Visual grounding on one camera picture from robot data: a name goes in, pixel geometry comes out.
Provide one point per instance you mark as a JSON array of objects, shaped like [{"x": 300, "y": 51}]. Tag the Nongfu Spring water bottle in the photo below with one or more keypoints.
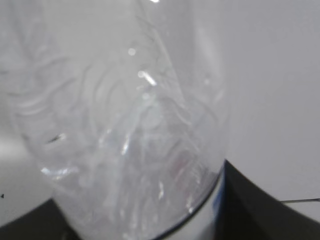
[{"x": 122, "y": 104}]

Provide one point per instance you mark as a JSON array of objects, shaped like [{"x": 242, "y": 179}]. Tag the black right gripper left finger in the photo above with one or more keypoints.
[{"x": 45, "y": 222}]

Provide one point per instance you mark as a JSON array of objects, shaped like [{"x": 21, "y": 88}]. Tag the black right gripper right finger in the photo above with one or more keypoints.
[{"x": 246, "y": 212}]

